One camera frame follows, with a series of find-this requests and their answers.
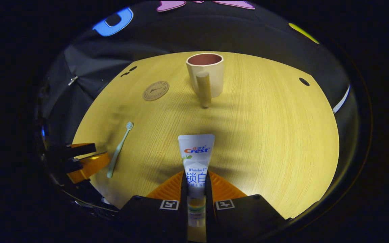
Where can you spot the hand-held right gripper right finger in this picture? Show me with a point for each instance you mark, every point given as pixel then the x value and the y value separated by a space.
pixel 245 219

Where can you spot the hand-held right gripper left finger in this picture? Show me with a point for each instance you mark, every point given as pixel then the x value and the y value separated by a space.
pixel 154 219

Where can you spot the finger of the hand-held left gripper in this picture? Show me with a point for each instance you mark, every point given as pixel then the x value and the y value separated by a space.
pixel 79 150
pixel 89 165

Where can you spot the pale green toothbrush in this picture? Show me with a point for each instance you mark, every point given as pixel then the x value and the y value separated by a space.
pixel 118 150

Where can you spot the white toothpaste tube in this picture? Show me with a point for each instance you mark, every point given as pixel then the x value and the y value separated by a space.
pixel 196 157

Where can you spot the round brown coaster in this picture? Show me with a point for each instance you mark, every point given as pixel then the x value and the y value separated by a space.
pixel 155 90

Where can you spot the beige cup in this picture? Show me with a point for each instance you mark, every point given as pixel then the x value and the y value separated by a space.
pixel 214 81

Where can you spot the silver clip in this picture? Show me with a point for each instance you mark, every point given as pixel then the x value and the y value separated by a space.
pixel 73 80

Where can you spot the black backdrop cloth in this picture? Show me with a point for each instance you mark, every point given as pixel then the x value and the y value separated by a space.
pixel 181 30

